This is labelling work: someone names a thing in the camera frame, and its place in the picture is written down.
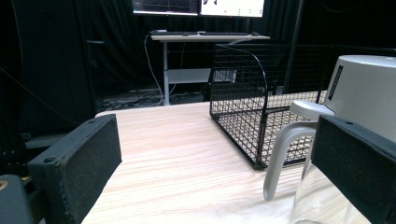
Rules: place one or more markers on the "white standing desk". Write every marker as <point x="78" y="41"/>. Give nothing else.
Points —
<point x="186" y="74"/>

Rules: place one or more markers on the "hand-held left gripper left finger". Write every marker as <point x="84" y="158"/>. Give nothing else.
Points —
<point x="77" y="161"/>

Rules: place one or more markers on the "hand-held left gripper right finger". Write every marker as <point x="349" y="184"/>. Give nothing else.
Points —
<point x="355" y="161"/>

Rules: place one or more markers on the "black keyboard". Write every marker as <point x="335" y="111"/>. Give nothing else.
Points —
<point x="169" y="32"/>
<point x="224" y="33"/>

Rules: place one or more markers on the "black curtain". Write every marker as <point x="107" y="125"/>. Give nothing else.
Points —
<point x="124" y="46"/>

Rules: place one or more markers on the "clear pitcher with white lid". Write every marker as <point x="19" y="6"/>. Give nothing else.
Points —
<point x="364" y="90"/>

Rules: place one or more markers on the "computer monitor with dark screen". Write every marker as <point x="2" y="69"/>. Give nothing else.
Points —
<point x="165" y="6"/>

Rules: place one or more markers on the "computer monitor with white screen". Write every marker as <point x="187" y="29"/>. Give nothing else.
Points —
<point x="232" y="7"/>

